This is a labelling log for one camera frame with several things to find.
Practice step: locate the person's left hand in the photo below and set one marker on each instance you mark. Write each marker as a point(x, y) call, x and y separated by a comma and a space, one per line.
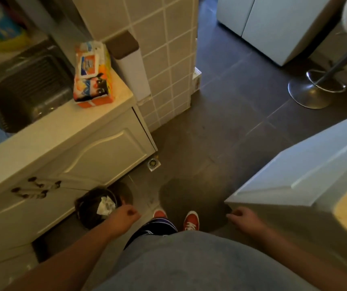
point(120, 219)

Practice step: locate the person's right hand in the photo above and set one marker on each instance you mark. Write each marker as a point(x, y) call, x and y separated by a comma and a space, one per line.
point(246, 220)

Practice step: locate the person's left fingers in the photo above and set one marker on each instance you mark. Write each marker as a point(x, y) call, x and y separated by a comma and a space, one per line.
point(132, 212)

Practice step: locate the person's right fingers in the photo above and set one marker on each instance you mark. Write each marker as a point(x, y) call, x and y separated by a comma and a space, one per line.
point(234, 215)

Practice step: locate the person's left forearm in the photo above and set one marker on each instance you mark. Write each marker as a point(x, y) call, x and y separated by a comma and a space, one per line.
point(61, 263)

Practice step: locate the person's right forearm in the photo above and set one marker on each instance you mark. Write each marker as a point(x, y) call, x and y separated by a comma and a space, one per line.
point(309, 263)

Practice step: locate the dark striped shorts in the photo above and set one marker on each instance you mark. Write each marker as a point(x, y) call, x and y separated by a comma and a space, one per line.
point(152, 228)

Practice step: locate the red sneaker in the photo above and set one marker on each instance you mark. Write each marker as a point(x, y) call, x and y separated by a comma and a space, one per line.
point(159, 214)
point(191, 221)

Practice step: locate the crumpled white paper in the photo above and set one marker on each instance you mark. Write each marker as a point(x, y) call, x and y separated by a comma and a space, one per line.
point(105, 206)

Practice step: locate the black trash bin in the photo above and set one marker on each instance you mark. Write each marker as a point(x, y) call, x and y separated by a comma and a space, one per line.
point(96, 207)

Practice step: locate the metal floor drain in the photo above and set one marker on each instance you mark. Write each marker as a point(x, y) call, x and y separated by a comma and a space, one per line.
point(154, 163)

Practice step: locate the grey shirt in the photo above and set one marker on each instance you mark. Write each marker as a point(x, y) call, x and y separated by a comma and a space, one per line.
point(203, 263)

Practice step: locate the white kitchen cabinet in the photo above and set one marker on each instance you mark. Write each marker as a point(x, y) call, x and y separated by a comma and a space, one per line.
point(64, 166)

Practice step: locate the white open cabinet door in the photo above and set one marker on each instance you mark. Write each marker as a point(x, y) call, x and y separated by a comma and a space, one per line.
point(306, 166)

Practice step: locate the orange and white tissue pack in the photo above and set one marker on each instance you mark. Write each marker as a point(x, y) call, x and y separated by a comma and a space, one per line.
point(92, 74)

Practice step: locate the white box with brown lid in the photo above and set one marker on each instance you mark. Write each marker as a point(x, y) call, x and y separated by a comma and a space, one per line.
point(129, 65)

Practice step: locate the chrome bar stool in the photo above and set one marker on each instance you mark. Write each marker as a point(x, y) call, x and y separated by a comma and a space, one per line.
point(322, 78)

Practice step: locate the stainless steel sink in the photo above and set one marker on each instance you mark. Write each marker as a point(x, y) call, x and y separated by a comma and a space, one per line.
point(24, 87)

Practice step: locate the colourful package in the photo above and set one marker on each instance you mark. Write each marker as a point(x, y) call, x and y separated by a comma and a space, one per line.
point(0, 24)

